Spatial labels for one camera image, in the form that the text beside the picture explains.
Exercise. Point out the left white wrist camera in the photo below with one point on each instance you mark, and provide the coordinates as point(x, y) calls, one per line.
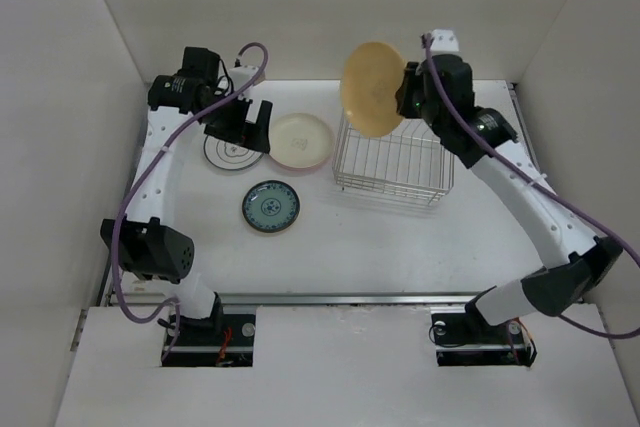
point(245, 74)

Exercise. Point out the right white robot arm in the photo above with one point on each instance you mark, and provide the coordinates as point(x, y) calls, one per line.
point(574, 258)

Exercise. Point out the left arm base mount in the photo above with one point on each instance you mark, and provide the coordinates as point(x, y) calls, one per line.
point(225, 339)

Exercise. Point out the pink bowl plate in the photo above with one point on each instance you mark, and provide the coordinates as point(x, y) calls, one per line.
point(297, 170)

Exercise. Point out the white plate green rim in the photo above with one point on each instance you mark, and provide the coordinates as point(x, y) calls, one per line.
point(229, 157)

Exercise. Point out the cream yellow bowl plate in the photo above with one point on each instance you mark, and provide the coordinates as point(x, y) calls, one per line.
point(372, 75)

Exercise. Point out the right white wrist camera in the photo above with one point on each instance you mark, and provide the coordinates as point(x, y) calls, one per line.
point(444, 41)

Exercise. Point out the blue floral small plate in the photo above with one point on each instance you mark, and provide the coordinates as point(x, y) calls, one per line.
point(270, 206)

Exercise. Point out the metal wire dish rack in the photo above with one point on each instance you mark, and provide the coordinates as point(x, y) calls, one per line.
point(408, 165)

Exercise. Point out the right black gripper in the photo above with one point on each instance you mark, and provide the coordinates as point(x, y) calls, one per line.
point(413, 74)

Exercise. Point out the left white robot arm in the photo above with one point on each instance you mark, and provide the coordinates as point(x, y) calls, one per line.
point(203, 96)

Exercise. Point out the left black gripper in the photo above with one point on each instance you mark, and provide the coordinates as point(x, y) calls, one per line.
point(256, 133)

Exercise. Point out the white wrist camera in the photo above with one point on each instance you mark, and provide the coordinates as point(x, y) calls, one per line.
point(245, 74)
point(444, 41)

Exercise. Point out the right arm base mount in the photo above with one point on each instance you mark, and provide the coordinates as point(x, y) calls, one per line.
point(461, 341)

